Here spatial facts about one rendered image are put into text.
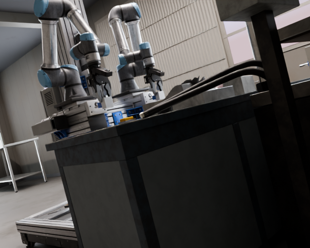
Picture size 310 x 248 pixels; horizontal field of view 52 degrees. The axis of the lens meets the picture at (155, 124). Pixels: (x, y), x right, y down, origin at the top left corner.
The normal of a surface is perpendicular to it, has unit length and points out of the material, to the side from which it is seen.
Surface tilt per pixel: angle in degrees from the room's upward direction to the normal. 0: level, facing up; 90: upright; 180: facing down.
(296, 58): 90
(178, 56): 90
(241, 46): 90
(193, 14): 90
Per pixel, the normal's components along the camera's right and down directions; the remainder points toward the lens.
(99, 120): 0.71, -0.17
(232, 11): -0.75, 0.20
